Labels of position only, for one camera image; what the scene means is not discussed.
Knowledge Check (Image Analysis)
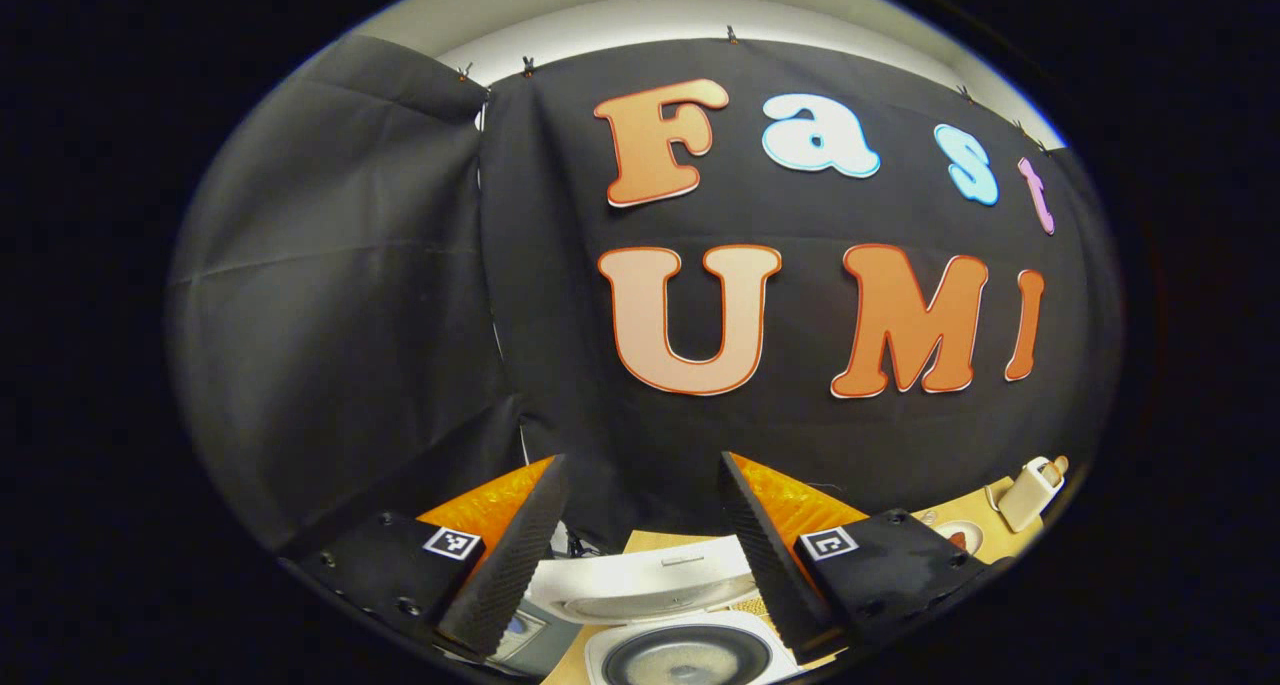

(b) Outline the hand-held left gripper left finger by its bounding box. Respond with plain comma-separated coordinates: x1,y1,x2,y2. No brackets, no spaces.
280,453,571,661

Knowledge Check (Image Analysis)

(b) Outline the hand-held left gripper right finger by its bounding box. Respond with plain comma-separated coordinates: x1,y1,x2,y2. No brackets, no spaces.
718,450,1011,664

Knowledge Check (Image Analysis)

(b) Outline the white rice cooker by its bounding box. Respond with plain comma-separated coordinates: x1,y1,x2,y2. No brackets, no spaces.
525,533,806,685

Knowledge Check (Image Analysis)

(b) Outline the grey device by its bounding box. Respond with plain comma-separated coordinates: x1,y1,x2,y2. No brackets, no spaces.
490,605,581,678

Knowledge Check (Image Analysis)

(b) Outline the white round plate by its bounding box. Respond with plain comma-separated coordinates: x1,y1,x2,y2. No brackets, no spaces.
930,520,986,558

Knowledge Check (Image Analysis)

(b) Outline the white toaster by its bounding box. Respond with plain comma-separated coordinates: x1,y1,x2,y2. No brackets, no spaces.
998,457,1066,533

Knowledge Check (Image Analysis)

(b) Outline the black backdrop cloth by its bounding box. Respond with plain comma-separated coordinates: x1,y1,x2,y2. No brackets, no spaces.
165,30,1126,556

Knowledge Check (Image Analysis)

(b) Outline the row of small cloth clips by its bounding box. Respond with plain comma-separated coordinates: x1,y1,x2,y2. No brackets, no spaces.
455,25,1051,154

